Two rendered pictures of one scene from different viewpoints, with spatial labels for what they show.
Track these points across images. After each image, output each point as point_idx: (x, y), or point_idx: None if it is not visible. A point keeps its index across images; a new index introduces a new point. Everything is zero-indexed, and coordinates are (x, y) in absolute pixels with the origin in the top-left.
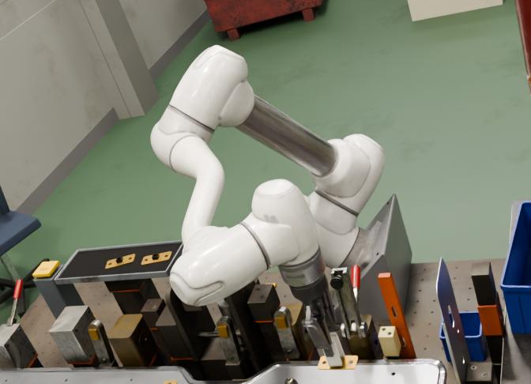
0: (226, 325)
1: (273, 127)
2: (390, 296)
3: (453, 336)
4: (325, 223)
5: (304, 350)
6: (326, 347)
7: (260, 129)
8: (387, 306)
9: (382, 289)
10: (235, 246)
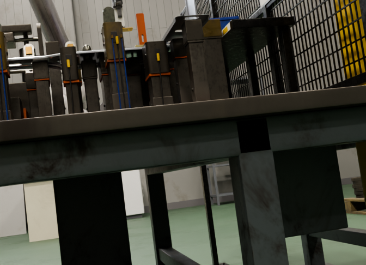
0: (31, 46)
1: (52, 6)
2: (141, 26)
3: None
4: (65, 91)
5: (80, 72)
6: (122, 1)
7: (46, 2)
8: (139, 34)
9: (137, 22)
10: None
